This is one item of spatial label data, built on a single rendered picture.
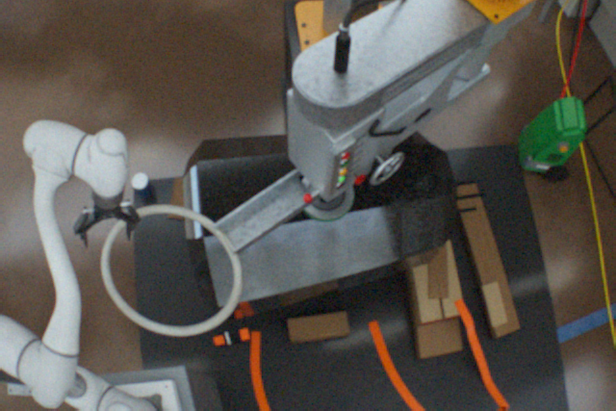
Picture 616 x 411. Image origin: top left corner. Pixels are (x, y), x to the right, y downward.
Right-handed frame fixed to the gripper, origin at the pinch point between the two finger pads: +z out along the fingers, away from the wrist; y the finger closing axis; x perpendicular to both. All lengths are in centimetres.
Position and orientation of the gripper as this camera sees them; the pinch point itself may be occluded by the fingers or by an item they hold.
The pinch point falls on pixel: (107, 238)
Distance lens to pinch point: 151.4
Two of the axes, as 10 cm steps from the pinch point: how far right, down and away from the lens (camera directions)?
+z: -3.2, 6.0, 7.3
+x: -4.0, -7.9, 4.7
